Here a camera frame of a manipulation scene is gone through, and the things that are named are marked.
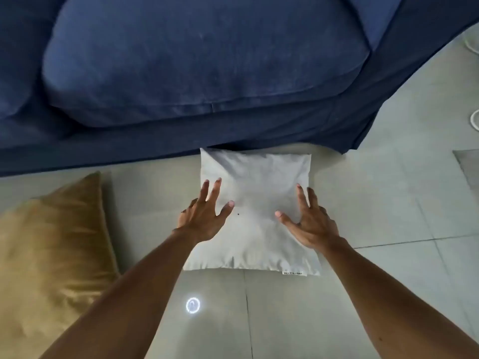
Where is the person's left hand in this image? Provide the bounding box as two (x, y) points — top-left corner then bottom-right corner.
(172, 178), (236, 244)

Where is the person's right hand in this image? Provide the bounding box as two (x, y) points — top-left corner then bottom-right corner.
(274, 183), (341, 254)

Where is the white throw pillow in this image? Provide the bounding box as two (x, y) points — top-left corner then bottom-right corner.
(182, 147), (322, 277)

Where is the mustard yellow velvet pillow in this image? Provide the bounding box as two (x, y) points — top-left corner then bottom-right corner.
(0, 171), (120, 359)

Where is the dark blue fabric sofa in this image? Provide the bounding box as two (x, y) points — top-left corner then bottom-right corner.
(0, 0), (479, 178)

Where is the person's right forearm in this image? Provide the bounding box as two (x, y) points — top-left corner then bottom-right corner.
(318, 235), (479, 359)

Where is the person's left forearm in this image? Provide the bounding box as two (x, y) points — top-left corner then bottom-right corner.
(39, 228), (205, 359)

